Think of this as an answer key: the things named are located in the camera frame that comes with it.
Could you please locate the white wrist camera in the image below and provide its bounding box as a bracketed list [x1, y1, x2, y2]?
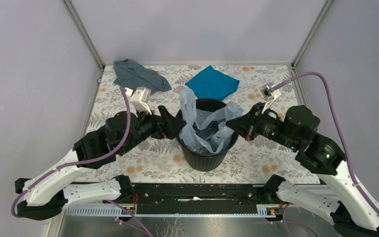
[125, 86, 152, 115]
[261, 83, 281, 114]

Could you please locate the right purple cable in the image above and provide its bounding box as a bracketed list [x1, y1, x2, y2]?
[271, 72, 379, 237]

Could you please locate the white slotted cable duct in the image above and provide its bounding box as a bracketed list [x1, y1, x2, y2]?
[66, 201, 276, 218]

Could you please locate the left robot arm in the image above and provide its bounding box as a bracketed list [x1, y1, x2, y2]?
[11, 106, 186, 220]

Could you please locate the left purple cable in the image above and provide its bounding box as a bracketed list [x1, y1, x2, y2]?
[11, 87, 132, 219]

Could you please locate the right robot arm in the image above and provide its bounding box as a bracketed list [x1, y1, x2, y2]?
[226, 103, 379, 237]

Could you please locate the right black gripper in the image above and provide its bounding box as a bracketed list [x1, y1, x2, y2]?
[224, 101, 299, 149]

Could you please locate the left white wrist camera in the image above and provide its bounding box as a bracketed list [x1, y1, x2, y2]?
[125, 86, 152, 115]

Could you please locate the grey-blue cloth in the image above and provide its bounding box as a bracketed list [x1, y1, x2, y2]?
[113, 59, 172, 95]

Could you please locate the black ribbed trash bin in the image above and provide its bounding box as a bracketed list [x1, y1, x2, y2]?
[177, 98, 243, 172]

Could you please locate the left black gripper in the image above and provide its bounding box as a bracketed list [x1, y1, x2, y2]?
[122, 104, 189, 155]

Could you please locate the light blue trash bag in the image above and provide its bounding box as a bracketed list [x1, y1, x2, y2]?
[178, 88, 243, 155]

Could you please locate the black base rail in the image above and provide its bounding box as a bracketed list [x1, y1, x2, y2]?
[102, 174, 296, 215]

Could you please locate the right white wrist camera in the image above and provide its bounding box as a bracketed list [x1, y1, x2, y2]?
[261, 83, 281, 114]

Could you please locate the purple cable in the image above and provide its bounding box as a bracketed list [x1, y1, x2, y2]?
[11, 87, 132, 219]
[271, 72, 379, 237]

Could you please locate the bright blue cloth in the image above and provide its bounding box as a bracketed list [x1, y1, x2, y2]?
[186, 66, 240, 101]

